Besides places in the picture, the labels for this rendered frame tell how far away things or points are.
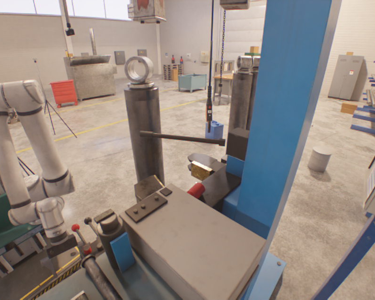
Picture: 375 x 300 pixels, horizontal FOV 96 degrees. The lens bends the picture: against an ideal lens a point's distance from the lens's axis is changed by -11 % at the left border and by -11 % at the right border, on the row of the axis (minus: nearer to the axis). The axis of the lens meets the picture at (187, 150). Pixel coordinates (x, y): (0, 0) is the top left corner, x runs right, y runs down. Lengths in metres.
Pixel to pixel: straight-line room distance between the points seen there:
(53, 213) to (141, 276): 0.52
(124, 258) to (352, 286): 1.98
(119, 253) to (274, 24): 0.77
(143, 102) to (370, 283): 2.35
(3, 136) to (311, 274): 2.36
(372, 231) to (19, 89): 1.66
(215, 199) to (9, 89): 1.04
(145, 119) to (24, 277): 1.41
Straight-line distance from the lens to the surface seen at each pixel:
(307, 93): 0.60
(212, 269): 0.54
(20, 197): 1.14
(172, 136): 0.77
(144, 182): 1.11
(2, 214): 1.62
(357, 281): 2.33
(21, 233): 1.54
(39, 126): 1.16
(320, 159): 3.50
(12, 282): 1.89
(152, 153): 1.28
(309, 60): 0.59
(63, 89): 7.98
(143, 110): 1.17
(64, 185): 1.38
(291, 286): 2.00
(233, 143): 0.73
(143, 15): 0.99
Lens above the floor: 1.66
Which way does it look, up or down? 28 degrees down
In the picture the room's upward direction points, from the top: straight up
